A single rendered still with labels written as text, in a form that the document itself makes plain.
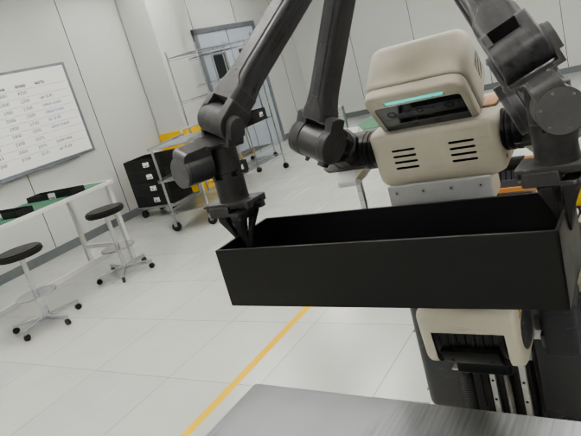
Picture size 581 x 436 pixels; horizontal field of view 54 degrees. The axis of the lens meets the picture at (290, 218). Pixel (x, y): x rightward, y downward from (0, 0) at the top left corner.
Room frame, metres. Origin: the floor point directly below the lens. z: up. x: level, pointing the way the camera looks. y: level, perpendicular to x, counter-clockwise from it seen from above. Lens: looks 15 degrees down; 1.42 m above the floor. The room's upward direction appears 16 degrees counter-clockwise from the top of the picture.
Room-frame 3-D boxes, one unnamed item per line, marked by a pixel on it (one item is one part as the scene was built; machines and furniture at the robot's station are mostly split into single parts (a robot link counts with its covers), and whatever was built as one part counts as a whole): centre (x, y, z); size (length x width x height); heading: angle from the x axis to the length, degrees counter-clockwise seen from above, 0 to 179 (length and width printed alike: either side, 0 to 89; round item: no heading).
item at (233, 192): (1.06, 0.09, 1.22); 0.10 x 0.07 x 0.07; 55
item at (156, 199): (7.20, 1.47, 0.38); 0.64 x 0.44 x 0.75; 58
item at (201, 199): (6.35, 0.86, 0.50); 0.90 x 0.54 x 1.00; 160
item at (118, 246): (4.95, 1.53, 0.31); 0.53 x 0.50 x 0.62; 168
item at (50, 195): (5.27, 2.02, 0.83); 0.62 x 0.16 x 0.06; 58
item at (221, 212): (1.07, 0.10, 1.15); 0.07 x 0.07 x 0.09; 55
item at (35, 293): (4.18, 2.00, 0.31); 0.53 x 0.50 x 0.62; 146
